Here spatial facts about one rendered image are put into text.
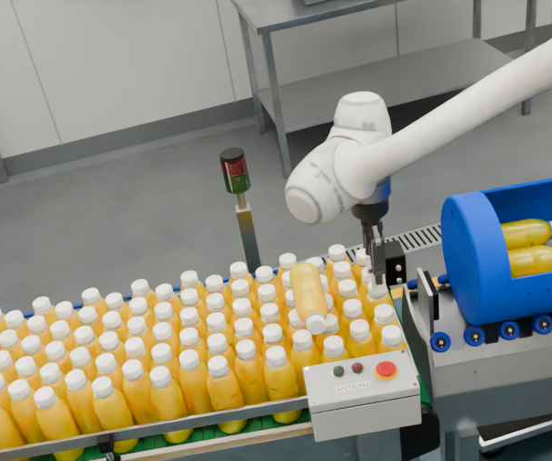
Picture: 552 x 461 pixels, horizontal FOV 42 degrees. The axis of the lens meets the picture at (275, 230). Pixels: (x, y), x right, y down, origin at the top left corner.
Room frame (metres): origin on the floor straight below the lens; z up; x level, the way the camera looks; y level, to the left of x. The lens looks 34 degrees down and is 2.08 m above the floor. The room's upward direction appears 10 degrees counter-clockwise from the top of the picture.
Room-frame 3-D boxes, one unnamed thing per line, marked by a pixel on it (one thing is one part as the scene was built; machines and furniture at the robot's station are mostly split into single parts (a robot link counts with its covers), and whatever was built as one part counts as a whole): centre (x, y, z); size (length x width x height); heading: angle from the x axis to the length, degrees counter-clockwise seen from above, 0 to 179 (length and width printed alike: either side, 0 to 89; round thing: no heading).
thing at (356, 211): (1.20, -0.19, 1.27); 0.08 x 0.07 x 0.09; 0
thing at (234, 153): (1.58, 0.07, 1.18); 0.06 x 0.06 x 0.16
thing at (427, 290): (1.22, -0.31, 0.99); 0.10 x 0.02 x 0.12; 0
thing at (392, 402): (0.93, -0.10, 1.05); 0.20 x 0.10 x 0.10; 90
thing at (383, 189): (1.20, -0.19, 1.35); 0.09 x 0.09 x 0.06
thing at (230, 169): (1.58, 0.07, 1.23); 0.06 x 0.06 x 0.04
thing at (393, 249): (1.42, -0.27, 0.95); 0.10 x 0.07 x 0.10; 0
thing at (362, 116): (1.18, -0.18, 1.45); 0.13 x 0.11 x 0.16; 142
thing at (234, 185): (1.58, 0.07, 1.18); 0.06 x 0.06 x 0.05
